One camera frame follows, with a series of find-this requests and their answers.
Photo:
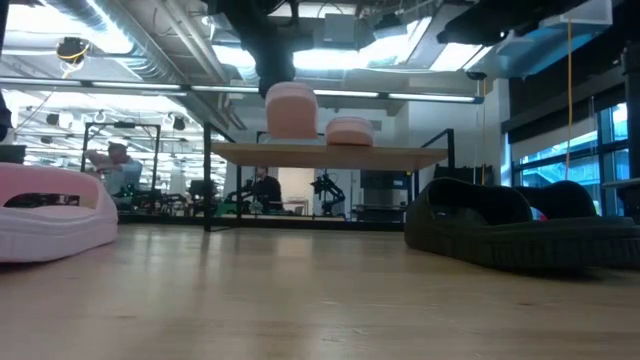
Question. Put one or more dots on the black flat panels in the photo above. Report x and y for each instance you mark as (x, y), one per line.
(465, 174)

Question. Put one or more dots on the black metal cage frame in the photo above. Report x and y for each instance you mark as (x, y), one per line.
(122, 125)

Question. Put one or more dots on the black ceiling sensor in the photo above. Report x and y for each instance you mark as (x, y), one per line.
(72, 49)

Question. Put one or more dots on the wooden shelf with black frame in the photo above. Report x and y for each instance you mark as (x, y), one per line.
(325, 157)

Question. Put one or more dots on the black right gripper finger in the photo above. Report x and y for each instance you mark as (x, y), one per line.
(475, 32)
(500, 9)

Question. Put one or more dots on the black ceiling dome camera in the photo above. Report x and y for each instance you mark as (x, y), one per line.
(476, 75)

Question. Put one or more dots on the idle black robot arm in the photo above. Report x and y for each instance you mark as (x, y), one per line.
(327, 187)

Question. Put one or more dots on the grey ceiling box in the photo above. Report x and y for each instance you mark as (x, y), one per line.
(347, 30)

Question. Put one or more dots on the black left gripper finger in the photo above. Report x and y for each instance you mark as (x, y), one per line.
(275, 67)

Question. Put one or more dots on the person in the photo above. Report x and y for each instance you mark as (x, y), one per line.
(125, 175)
(267, 192)

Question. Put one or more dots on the red small container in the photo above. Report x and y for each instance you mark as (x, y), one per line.
(542, 216)

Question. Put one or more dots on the black monitor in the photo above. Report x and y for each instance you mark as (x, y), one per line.
(12, 154)

